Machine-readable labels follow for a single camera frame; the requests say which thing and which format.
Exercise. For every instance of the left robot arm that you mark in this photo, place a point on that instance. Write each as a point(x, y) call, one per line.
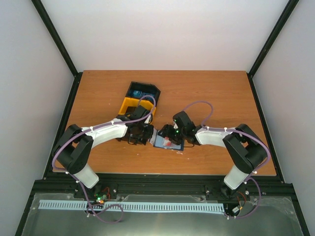
point(72, 150)

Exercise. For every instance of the black frame post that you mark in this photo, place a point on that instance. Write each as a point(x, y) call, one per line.
point(279, 25)
point(41, 10)

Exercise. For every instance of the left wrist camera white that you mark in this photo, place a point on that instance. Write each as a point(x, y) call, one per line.
point(149, 119)

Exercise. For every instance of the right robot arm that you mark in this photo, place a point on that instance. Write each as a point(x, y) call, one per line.
point(246, 150)

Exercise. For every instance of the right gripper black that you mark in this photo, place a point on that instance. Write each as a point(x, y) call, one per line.
point(166, 130)

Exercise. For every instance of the black frame post right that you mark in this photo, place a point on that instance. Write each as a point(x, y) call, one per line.
point(279, 25)

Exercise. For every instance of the blue cards stack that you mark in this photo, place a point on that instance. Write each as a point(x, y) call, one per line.
point(138, 94)

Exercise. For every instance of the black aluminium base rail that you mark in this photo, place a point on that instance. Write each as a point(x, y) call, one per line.
point(210, 187)

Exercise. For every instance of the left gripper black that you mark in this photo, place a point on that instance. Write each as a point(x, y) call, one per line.
point(149, 134)

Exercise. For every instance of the yellow bin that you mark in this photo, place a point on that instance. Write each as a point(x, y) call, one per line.
point(130, 105)

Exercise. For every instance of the blue leather card holder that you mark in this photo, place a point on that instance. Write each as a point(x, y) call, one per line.
point(159, 142)

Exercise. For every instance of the light blue cable duct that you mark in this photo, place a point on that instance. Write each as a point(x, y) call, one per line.
point(139, 207)

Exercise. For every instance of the black frame post left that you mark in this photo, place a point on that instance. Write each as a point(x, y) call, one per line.
point(41, 10)

